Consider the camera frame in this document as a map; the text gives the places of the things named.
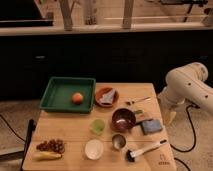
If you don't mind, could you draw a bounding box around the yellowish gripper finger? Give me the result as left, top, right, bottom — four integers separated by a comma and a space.
165, 111, 176, 126

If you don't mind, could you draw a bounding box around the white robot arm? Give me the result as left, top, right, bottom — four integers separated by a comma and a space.
157, 62, 213, 125

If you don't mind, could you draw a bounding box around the blue sponge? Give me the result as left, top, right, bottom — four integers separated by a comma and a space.
141, 119, 163, 135

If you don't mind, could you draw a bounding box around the dark brown bowl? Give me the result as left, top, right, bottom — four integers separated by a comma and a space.
111, 108, 136, 133

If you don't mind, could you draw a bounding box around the small metal cup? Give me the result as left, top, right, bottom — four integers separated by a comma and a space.
112, 134, 126, 150

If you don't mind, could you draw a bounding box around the grey folded cloth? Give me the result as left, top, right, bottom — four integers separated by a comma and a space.
100, 89, 116, 104

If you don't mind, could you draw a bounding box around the metal spoon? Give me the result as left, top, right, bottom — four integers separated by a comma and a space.
125, 97, 151, 106

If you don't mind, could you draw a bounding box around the yellow banana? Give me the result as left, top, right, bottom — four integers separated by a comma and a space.
33, 151, 62, 161

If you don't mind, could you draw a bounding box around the white handled brush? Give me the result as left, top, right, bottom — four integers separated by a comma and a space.
126, 139, 167, 162

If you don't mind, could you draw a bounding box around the orange apple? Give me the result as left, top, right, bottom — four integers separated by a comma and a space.
71, 92, 83, 104

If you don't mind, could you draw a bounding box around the green plastic cup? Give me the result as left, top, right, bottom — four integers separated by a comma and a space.
90, 119, 105, 135

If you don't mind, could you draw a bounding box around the bunch of red grapes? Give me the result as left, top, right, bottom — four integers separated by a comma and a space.
36, 139, 65, 154

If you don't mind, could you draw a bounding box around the black cable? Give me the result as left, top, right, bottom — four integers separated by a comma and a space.
169, 103, 201, 154

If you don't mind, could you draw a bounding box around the orange plate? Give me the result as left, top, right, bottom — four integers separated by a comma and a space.
95, 87, 119, 108

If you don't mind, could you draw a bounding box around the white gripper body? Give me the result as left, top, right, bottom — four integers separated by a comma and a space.
160, 97, 177, 117

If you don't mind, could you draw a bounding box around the green plastic tray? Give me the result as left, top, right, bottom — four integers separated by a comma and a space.
40, 77, 96, 113

